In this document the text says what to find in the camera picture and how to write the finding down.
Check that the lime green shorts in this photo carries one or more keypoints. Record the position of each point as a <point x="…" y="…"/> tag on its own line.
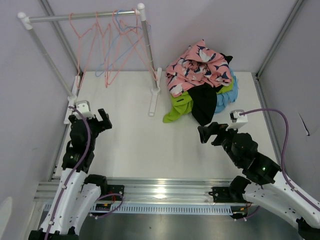
<point x="180" y="105"/>

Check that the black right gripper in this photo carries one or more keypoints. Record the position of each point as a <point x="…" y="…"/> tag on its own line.
<point x="214" y="129"/>

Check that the pink patterned shorts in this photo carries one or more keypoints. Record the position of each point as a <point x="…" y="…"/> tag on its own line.
<point x="197" y="66"/>

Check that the light blue shorts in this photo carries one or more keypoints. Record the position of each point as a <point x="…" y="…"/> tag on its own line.
<point x="226" y="98"/>

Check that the white slotted cable duct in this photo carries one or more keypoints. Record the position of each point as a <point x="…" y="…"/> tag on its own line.
<point x="160" y="209"/>

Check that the blue wire hanger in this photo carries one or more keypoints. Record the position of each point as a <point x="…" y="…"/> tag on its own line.
<point x="137" y="35"/>

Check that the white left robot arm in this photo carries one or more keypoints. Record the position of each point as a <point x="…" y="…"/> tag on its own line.
<point x="77" y="190"/>

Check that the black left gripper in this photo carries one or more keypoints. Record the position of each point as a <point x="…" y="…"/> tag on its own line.
<point x="101" y="126"/>

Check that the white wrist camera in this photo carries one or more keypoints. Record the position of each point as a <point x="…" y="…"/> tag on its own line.
<point x="83" y="107"/>
<point x="238" y="119"/>

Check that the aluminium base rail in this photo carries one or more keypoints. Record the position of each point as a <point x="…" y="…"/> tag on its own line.
<point x="168" y="191"/>

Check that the metal clothes rack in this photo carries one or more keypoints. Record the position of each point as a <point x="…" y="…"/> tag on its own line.
<point x="55" y="19"/>

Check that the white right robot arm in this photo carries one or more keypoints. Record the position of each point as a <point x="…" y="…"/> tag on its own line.
<point x="263" y="182"/>

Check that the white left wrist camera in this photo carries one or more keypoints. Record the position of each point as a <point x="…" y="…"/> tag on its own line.
<point x="83" y="107"/>

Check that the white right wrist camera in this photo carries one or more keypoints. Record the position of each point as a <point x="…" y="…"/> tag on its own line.
<point x="238" y="119"/>

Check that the black shorts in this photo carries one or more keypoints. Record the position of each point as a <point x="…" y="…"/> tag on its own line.
<point x="205" y="74"/>

